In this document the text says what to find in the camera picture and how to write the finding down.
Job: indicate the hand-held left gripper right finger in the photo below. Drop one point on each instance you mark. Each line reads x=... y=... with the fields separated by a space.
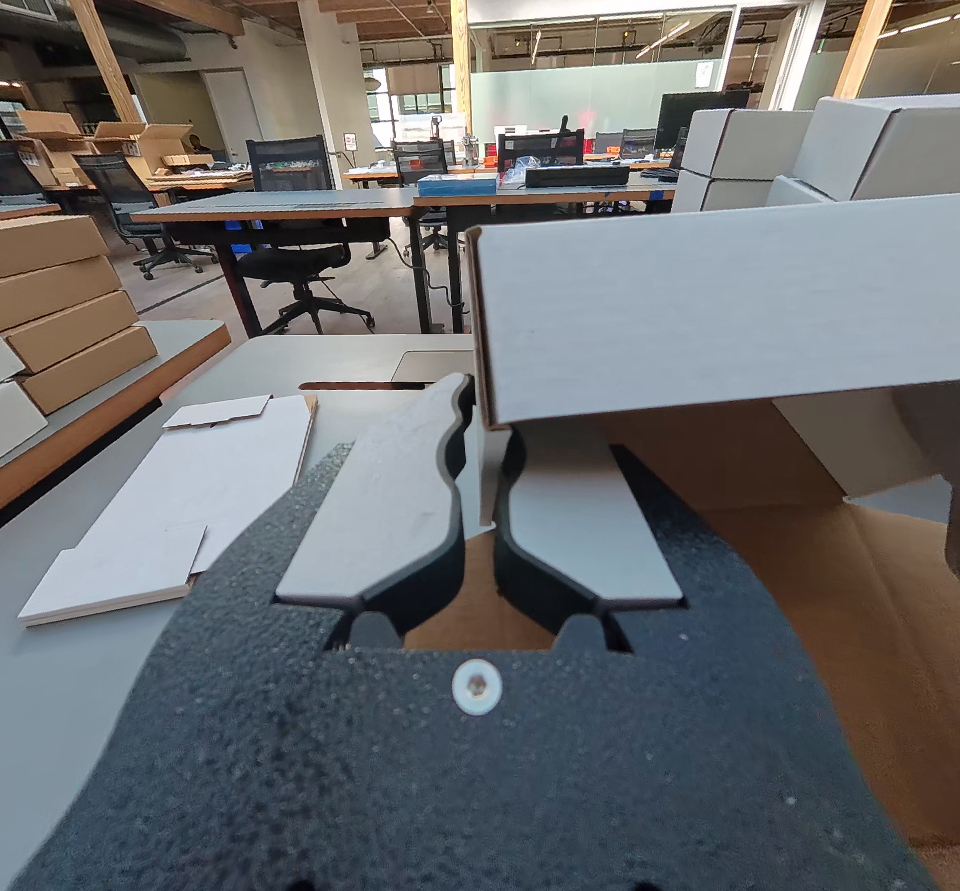
x=592 y=538

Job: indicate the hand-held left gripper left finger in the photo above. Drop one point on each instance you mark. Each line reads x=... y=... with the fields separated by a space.
x=375 y=523

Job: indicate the white cardboard box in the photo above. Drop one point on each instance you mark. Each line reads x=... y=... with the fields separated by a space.
x=19 y=418
x=712 y=306

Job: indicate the flat brown cardboard box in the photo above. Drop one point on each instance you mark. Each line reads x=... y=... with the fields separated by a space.
x=90 y=370
x=60 y=291
x=52 y=242
x=75 y=328

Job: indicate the blue flat box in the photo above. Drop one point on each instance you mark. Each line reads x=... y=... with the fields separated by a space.
x=457 y=184

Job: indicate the flat white cardboard box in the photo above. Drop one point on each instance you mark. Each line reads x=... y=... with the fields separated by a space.
x=19 y=418

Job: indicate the stack of flat cardboard sheets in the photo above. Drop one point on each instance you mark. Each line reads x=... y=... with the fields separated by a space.
x=187 y=486

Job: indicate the wood-edged side table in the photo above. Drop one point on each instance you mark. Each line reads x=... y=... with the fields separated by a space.
x=172 y=340

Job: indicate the long black device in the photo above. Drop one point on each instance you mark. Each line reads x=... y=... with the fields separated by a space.
x=577 y=176

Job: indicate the clear plastic bag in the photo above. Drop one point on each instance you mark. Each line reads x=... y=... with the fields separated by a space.
x=517 y=172

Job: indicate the stack of white boxes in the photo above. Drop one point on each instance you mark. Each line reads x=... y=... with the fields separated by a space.
x=739 y=145

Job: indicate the black computer monitor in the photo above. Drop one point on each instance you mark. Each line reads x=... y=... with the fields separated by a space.
x=697 y=118

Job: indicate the pile of open brown cartons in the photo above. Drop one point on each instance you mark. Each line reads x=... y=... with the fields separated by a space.
x=157 y=141

